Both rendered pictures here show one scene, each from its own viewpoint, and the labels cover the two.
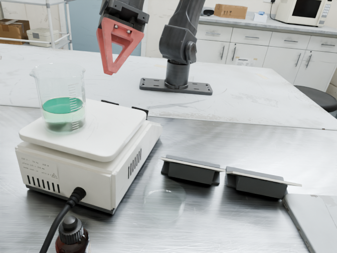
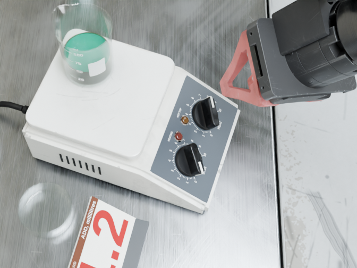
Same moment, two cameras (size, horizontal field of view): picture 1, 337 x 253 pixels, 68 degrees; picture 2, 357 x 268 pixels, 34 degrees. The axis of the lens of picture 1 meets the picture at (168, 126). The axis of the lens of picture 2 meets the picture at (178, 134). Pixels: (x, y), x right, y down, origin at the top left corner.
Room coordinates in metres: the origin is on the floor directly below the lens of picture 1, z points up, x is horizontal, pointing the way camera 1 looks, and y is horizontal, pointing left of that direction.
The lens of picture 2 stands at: (0.35, -0.19, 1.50)
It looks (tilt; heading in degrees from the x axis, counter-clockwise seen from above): 64 degrees down; 89
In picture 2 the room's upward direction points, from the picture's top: 7 degrees clockwise
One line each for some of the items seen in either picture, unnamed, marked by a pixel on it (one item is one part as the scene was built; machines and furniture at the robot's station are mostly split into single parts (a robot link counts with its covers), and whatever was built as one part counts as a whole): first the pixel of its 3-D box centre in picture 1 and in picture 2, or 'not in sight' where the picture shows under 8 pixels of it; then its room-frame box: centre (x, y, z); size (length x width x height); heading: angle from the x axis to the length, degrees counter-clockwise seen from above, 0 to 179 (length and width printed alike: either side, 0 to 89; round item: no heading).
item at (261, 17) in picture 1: (260, 15); not in sight; (2.93, -0.84, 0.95); 0.24 x 0.13 x 0.09; 168
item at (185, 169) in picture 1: (192, 162); (108, 251); (0.30, -0.04, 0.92); 0.09 x 0.06 x 0.04; 83
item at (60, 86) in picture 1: (60, 98); (83, 45); (0.26, 0.13, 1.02); 0.06 x 0.05 x 0.08; 153
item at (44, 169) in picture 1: (101, 141); (127, 118); (0.30, 0.10, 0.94); 0.22 x 0.13 x 0.08; 168
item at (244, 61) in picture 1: (243, 71); not in sight; (2.69, -0.74, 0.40); 0.24 x 0.01 x 0.30; 95
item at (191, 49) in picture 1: (179, 50); not in sight; (0.65, -0.01, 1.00); 0.09 x 0.06 x 0.06; 58
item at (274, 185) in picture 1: (260, 175); not in sight; (0.29, -0.14, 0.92); 0.09 x 0.06 x 0.04; 83
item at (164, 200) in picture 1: (164, 199); (46, 210); (0.23, 0.00, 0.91); 0.06 x 0.06 x 0.02
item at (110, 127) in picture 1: (90, 123); (102, 91); (0.28, 0.10, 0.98); 0.12 x 0.12 x 0.01; 77
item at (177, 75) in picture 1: (177, 74); not in sight; (0.66, -0.01, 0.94); 0.20 x 0.07 x 0.08; 95
